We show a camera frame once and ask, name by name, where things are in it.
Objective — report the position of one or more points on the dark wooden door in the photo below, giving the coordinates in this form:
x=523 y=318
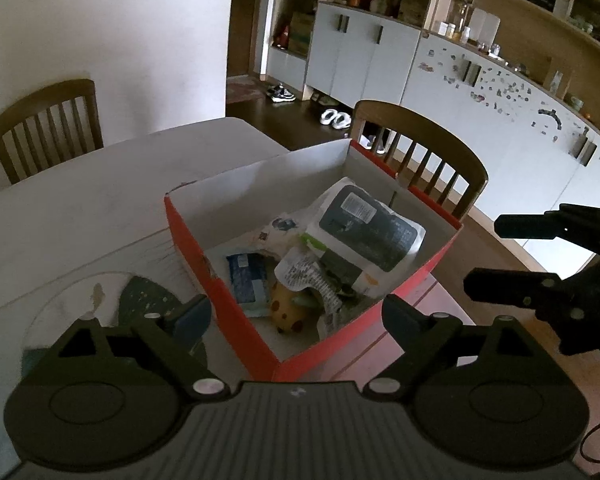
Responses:
x=240 y=35

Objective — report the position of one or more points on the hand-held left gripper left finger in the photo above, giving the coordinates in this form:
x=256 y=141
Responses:
x=192 y=317

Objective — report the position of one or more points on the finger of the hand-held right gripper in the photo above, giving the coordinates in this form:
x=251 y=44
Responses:
x=530 y=225
x=505 y=287

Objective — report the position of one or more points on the dark sneakers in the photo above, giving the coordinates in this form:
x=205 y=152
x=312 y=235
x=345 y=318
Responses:
x=280 y=93

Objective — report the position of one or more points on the white wood wall cabinet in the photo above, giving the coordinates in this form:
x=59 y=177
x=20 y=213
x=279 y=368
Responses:
x=430 y=70

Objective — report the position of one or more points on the red shoe box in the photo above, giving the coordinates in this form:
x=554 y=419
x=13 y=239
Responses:
x=230 y=320

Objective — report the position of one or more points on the dark blue speckled placemat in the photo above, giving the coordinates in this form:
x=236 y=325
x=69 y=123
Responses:
x=145 y=300

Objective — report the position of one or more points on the round white blue-print packet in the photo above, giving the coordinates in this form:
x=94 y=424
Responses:
x=280 y=234

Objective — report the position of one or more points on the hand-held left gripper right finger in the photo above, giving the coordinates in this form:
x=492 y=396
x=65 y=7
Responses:
x=400 y=317

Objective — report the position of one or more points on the wooden slat-back chair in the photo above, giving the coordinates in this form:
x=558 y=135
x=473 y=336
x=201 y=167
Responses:
x=45 y=120
x=430 y=140

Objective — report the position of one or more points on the yellow plush toy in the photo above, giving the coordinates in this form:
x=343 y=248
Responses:
x=287 y=310

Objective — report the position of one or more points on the clear labelled small packet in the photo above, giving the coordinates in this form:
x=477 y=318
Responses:
x=300 y=270
x=335 y=315

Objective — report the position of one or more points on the tall glass jar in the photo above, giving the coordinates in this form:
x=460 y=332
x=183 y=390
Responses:
x=461 y=15

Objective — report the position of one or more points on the blue packet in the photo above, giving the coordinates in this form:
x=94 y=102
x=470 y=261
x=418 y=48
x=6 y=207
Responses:
x=247 y=280

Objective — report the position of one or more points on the white slippers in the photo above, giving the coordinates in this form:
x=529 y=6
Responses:
x=335 y=119

